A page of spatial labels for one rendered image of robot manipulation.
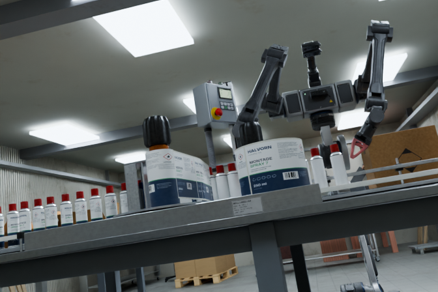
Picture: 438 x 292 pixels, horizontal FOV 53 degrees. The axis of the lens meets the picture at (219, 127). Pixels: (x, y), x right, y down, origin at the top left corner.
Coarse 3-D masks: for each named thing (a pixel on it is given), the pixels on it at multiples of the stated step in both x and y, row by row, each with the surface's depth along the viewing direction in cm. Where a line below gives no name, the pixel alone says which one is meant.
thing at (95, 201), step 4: (96, 188) 200; (92, 192) 199; (96, 192) 200; (92, 196) 199; (96, 196) 199; (92, 200) 198; (96, 200) 198; (100, 200) 200; (92, 204) 197; (96, 204) 197; (100, 204) 199; (92, 208) 197; (96, 208) 197; (100, 208) 198; (92, 212) 196; (96, 212) 196; (100, 212) 197; (92, 216) 196; (96, 216) 196; (100, 216) 197; (92, 220) 196; (96, 220) 195
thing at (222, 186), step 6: (216, 168) 189; (222, 168) 189; (222, 174) 187; (216, 180) 187; (222, 180) 186; (216, 186) 188; (222, 186) 185; (228, 186) 187; (222, 192) 185; (228, 192) 186; (222, 198) 184
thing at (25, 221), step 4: (24, 204) 206; (24, 208) 205; (20, 212) 204; (24, 212) 204; (28, 212) 205; (20, 216) 204; (24, 216) 204; (28, 216) 205; (20, 220) 203; (24, 220) 203; (28, 220) 204; (20, 224) 203; (24, 224) 203; (28, 224) 204; (20, 228) 202; (24, 228) 202; (28, 228) 203; (24, 244) 200
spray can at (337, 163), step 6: (336, 144) 180; (330, 150) 181; (336, 150) 179; (330, 156) 179; (336, 156) 177; (342, 156) 178; (336, 162) 177; (342, 162) 177; (336, 168) 177; (342, 168) 176; (336, 174) 177; (342, 174) 176; (336, 180) 176; (342, 180) 175; (342, 192) 174
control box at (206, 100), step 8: (200, 88) 201; (208, 88) 198; (216, 88) 202; (200, 96) 201; (208, 96) 198; (216, 96) 201; (232, 96) 208; (200, 104) 200; (208, 104) 196; (216, 104) 199; (200, 112) 200; (208, 112) 196; (224, 112) 201; (232, 112) 205; (200, 120) 200; (208, 120) 196; (216, 120) 196; (224, 120) 200; (232, 120) 203; (224, 128) 211
